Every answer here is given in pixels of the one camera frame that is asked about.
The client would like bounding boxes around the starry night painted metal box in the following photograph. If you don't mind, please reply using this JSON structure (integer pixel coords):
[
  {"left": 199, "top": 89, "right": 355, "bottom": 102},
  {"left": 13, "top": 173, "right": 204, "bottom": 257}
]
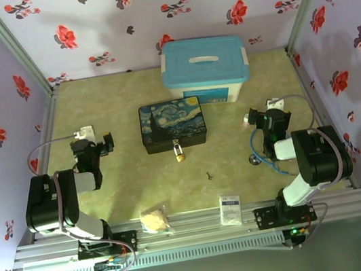
[{"left": 136, "top": 94, "right": 209, "bottom": 156}]

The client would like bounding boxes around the small brass padlock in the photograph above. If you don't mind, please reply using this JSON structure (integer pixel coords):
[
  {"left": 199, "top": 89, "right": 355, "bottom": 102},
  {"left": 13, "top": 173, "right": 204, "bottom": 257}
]
[{"left": 171, "top": 138, "right": 187, "bottom": 164}]

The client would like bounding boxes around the blue tube stethoscope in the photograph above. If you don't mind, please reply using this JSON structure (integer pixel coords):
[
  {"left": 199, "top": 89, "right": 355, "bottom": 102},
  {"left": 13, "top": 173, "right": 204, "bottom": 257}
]
[{"left": 244, "top": 123, "right": 299, "bottom": 183}]

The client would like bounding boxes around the white storage box blue lid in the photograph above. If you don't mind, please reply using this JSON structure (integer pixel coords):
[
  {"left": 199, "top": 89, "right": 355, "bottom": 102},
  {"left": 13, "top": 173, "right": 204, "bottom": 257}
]
[{"left": 155, "top": 29, "right": 255, "bottom": 113}]

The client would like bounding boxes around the clear bag of beige material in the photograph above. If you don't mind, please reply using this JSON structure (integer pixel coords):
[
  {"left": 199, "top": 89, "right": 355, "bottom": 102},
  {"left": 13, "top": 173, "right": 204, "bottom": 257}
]
[{"left": 138, "top": 205, "right": 176, "bottom": 240}]

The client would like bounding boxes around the white paper packet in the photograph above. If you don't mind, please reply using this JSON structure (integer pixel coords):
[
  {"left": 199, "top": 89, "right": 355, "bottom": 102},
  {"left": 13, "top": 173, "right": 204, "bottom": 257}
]
[{"left": 216, "top": 192, "right": 245, "bottom": 229}]

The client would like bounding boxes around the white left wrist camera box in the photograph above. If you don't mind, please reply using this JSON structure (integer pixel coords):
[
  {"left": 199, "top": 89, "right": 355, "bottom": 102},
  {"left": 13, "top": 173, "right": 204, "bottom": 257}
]
[{"left": 73, "top": 124, "right": 95, "bottom": 143}]

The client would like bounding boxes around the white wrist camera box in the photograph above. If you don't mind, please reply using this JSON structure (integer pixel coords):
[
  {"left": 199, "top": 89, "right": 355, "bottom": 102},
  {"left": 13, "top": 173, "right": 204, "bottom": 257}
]
[
  {"left": 73, "top": 124, "right": 95, "bottom": 143},
  {"left": 263, "top": 96, "right": 286, "bottom": 112}
]

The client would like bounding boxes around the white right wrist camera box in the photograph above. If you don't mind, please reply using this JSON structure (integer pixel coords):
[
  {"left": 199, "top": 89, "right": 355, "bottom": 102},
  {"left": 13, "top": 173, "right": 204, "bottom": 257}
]
[{"left": 263, "top": 96, "right": 286, "bottom": 112}]

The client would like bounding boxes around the grey left arm cable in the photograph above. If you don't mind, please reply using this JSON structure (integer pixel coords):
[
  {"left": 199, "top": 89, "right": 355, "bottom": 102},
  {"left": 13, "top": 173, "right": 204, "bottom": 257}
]
[{"left": 23, "top": 126, "right": 139, "bottom": 271}]

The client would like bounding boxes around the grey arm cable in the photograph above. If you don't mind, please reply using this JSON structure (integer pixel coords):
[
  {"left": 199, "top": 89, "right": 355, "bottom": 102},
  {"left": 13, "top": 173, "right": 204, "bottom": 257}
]
[
  {"left": 23, "top": 126, "right": 139, "bottom": 271},
  {"left": 269, "top": 88, "right": 356, "bottom": 249}
]

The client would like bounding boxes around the grey right arm cable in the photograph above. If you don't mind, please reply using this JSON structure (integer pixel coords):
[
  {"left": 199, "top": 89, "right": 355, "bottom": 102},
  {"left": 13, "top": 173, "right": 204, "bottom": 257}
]
[{"left": 269, "top": 88, "right": 356, "bottom": 249}]

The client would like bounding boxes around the aluminium side frame rail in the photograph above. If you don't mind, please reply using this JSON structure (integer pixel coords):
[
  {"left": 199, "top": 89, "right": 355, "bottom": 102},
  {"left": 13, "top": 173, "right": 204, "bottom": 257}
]
[
  {"left": 284, "top": 40, "right": 360, "bottom": 196},
  {"left": 10, "top": 84, "right": 83, "bottom": 242}
]

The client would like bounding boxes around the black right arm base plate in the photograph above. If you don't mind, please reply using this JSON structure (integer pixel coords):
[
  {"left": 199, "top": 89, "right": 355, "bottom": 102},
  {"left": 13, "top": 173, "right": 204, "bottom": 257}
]
[{"left": 253, "top": 199, "right": 318, "bottom": 231}]

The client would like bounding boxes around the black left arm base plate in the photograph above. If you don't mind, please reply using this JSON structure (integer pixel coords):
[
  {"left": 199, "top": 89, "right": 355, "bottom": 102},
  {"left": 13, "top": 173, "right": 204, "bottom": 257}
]
[{"left": 75, "top": 229, "right": 140, "bottom": 261}]

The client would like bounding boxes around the aluminium front frame rail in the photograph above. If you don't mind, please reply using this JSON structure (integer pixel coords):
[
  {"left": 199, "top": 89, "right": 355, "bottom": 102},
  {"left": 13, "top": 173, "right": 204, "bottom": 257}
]
[{"left": 9, "top": 181, "right": 361, "bottom": 271}]

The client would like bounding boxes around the white slotted cable duct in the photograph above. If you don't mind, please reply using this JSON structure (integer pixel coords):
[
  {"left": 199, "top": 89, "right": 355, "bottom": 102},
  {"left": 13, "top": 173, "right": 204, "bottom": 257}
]
[{"left": 31, "top": 231, "right": 285, "bottom": 271}]

